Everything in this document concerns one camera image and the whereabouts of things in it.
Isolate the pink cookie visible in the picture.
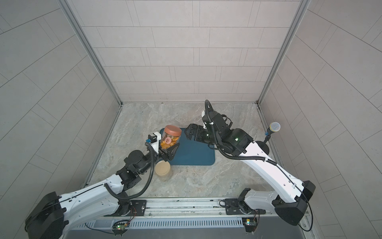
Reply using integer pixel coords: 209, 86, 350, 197
165, 137, 172, 144

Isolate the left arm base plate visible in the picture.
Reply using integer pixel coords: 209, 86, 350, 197
106, 200, 147, 217

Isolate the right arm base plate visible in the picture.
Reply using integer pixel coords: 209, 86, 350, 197
220, 198, 266, 215

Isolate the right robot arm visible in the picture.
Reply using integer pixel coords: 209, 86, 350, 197
185, 123, 315, 226

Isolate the left circuit board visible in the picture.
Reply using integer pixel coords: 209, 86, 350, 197
111, 220, 129, 237

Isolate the clear cookie jar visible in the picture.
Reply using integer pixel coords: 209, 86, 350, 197
160, 125, 182, 149

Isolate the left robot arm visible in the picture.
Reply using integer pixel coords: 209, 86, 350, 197
24, 142, 180, 239

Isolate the beige lid jar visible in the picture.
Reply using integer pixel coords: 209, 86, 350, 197
154, 160, 172, 181

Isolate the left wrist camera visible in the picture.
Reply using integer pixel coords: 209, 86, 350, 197
146, 132, 162, 154

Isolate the right circuit board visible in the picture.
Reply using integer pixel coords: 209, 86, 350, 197
242, 217, 259, 233

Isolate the blue tray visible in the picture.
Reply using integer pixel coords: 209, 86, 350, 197
169, 128, 215, 166

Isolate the aluminium rail frame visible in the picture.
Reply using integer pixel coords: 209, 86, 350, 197
63, 198, 314, 239

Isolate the circuit board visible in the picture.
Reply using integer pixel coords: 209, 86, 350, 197
111, 220, 129, 237
242, 217, 259, 233

